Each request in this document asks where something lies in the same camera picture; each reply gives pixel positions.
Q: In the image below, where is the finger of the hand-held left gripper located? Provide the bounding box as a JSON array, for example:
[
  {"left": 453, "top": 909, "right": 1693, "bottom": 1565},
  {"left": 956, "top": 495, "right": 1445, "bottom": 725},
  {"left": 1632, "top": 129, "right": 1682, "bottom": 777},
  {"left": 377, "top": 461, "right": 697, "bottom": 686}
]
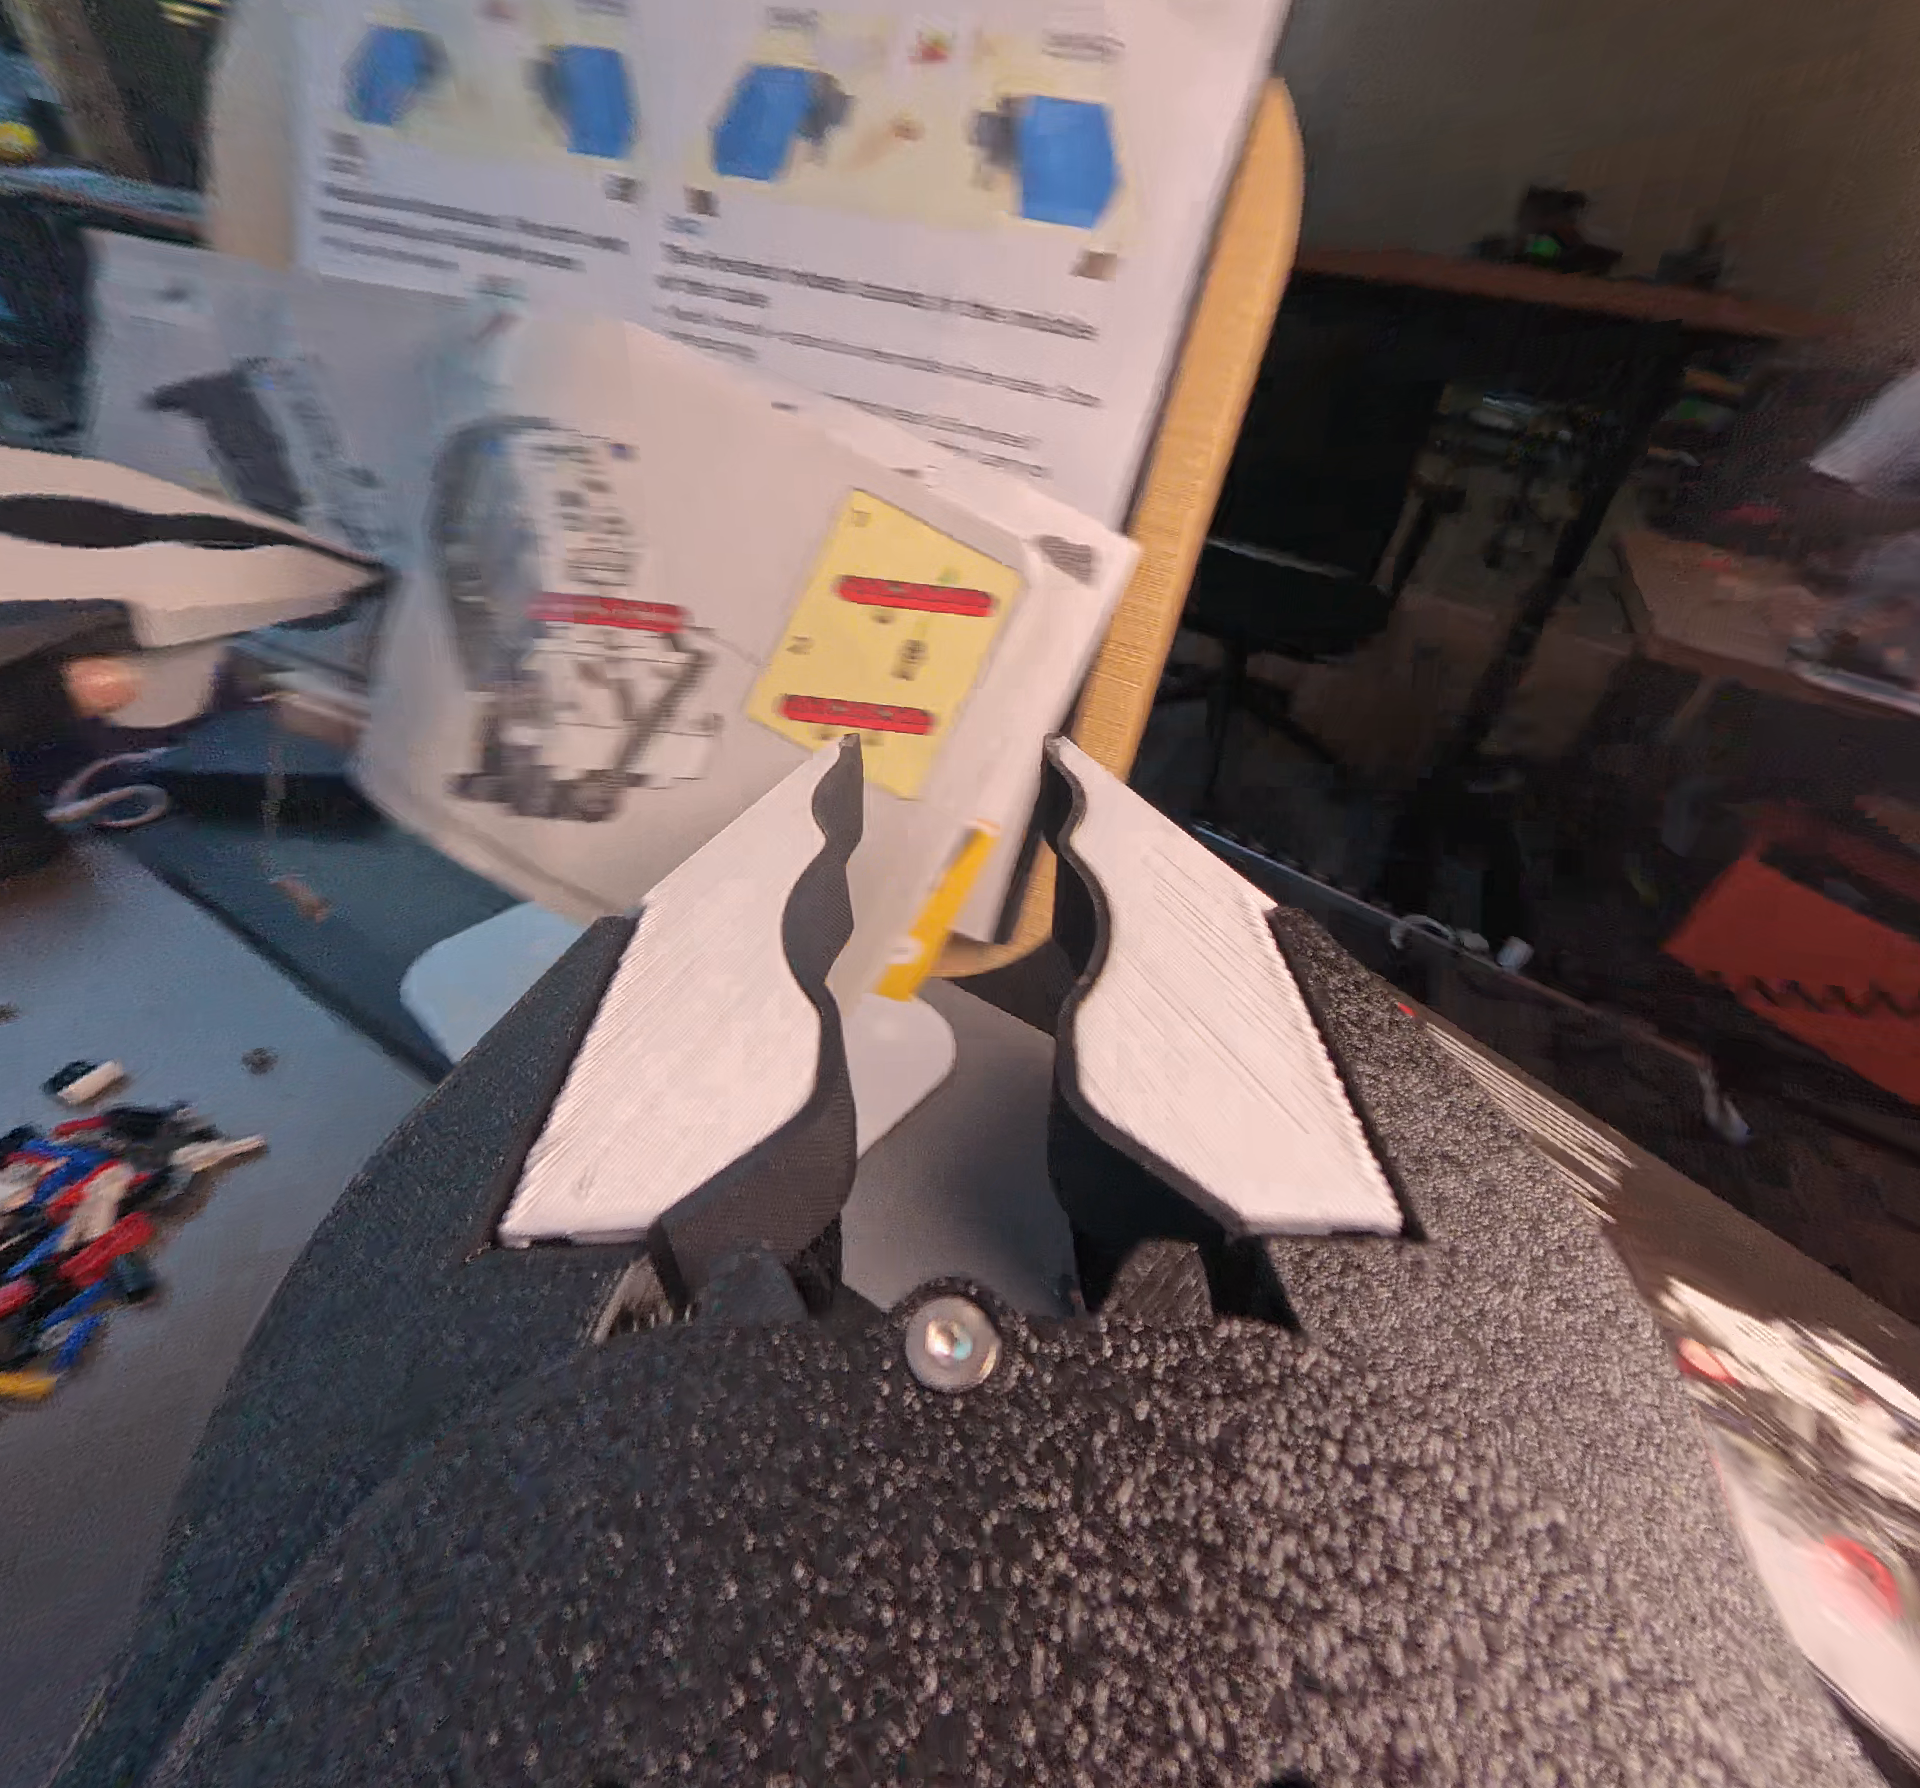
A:
[
  {"left": 0, "top": 543, "right": 402, "bottom": 743},
  {"left": 0, "top": 443, "right": 388, "bottom": 582}
]

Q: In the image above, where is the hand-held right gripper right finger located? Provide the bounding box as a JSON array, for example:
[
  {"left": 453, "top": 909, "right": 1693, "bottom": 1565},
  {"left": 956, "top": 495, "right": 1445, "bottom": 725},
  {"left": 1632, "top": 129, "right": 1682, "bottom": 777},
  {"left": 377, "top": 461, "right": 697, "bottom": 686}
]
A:
[{"left": 1035, "top": 735, "right": 1417, "bottom": 1287}]

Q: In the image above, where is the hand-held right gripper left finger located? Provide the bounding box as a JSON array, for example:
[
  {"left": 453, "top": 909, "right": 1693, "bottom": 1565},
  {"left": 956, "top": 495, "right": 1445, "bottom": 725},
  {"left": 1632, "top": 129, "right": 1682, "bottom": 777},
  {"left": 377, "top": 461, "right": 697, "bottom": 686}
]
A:
[{"left": 491, "top": 735, "right": 874, "bottom": 1302}]

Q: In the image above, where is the instruction booklet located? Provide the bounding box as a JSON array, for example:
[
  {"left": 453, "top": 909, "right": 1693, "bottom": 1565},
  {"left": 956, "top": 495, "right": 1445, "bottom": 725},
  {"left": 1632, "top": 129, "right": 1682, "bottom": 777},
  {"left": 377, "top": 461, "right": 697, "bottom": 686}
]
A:
[{"left": 86, "top": 232, "right": 1148, "bottom": 927}]

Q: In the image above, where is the printed task sheet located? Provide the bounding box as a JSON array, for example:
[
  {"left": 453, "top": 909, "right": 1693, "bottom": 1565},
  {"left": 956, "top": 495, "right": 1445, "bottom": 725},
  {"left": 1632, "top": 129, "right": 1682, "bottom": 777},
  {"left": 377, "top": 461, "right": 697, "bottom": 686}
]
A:
[{"left": 297, "top": 0, "right": 1343, "bottom": 524}]

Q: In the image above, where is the person's left hand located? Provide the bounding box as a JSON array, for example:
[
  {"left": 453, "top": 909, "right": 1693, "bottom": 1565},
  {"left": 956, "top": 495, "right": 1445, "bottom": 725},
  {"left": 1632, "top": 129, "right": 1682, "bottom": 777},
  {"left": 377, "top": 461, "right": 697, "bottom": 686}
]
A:
[{"left": 52, "top": 643, "right": 157, "bottom": 725}]

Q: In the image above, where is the book stand with white base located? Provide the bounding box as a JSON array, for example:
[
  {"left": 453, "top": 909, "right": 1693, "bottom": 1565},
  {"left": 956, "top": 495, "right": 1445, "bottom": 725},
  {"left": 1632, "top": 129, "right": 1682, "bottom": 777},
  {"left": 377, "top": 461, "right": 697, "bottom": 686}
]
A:
[{"left": 402, "top": 76, "right": 1314, "bottom": 1166}]

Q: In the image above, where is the yellow strip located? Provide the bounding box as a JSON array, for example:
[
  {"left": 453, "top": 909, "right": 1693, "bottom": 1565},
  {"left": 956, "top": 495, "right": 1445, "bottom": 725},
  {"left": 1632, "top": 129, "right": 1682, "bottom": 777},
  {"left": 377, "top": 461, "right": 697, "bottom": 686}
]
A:
[{"left": 874, "top": 824, "right": 1008, "bottom": 1008}]

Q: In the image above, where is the red box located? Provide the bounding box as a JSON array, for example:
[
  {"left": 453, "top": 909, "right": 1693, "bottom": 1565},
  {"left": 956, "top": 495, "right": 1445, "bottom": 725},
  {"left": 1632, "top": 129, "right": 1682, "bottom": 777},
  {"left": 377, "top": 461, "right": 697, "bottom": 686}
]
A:
[{"left": 1662, "top": 824, "right": 1920, "bottom": 1103}]

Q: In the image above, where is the pile of small brick pieces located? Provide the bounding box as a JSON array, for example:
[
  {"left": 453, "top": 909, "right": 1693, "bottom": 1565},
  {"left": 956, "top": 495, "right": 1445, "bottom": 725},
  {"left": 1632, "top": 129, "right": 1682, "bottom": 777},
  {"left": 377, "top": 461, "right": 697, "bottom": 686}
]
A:
[{"left": 0, "top": 1056, "right": 269, "bottom": 1407}]

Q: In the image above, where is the wooden side table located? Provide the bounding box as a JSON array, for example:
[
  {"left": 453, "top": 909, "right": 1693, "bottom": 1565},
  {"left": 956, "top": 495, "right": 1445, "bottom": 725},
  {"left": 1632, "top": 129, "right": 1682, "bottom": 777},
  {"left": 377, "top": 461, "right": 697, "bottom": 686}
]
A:
[{"left": 1617, "top": 515, "right": 1920, "bottom": 743}]

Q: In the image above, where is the black toy set box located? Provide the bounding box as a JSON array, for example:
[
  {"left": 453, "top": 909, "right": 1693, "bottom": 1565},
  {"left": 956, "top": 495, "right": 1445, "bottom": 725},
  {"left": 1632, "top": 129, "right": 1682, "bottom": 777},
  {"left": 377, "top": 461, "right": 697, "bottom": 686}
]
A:
[{"left": 1647, "top": 1265, "right": 1920, "bottom": 1743}]

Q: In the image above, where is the wooden background table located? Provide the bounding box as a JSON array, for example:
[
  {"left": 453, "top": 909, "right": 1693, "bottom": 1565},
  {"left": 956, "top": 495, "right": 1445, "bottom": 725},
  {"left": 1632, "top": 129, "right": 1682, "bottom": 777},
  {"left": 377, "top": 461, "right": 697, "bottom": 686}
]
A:
[{"left": 1292, "top": 246, "right": 1821, "bottom": 937}]

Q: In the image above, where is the dark device with green light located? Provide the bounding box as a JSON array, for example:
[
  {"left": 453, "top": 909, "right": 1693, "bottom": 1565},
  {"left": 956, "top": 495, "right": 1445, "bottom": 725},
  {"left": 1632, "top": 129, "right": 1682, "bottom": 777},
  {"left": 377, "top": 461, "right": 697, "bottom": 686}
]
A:
[{"left": 1494, "top": 183, "right": 1626, "bottom": 279}]

